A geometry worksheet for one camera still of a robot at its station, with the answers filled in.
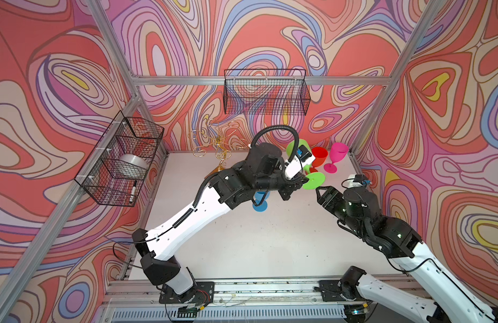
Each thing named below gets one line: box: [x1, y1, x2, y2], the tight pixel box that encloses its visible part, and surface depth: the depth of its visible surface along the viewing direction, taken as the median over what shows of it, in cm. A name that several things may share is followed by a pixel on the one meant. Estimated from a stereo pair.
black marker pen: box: [129, 179, 138, 204], surface depth 75 cm
